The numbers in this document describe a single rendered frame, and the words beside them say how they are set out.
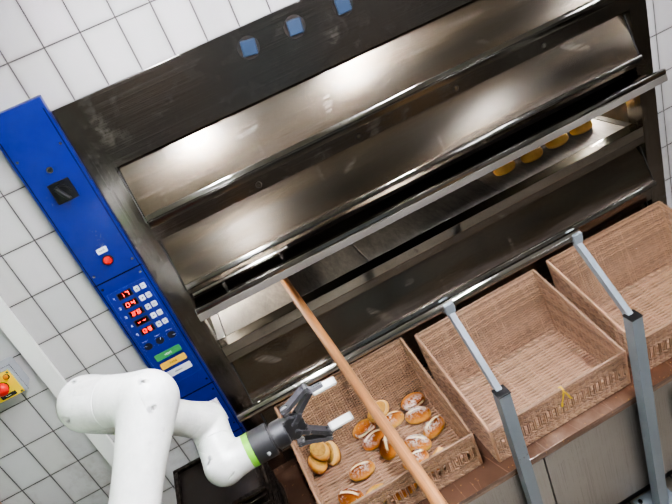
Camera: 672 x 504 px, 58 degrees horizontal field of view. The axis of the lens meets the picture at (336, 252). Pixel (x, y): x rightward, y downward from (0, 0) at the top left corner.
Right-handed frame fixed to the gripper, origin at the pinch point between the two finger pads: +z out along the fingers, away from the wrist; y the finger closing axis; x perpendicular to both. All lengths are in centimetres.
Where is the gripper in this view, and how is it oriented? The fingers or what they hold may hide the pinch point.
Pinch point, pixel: (340, 399)
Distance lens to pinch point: 170.8
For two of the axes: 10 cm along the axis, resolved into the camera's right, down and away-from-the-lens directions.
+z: 8.8, -4.6, 1.5
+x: 3.4, 3.6, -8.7
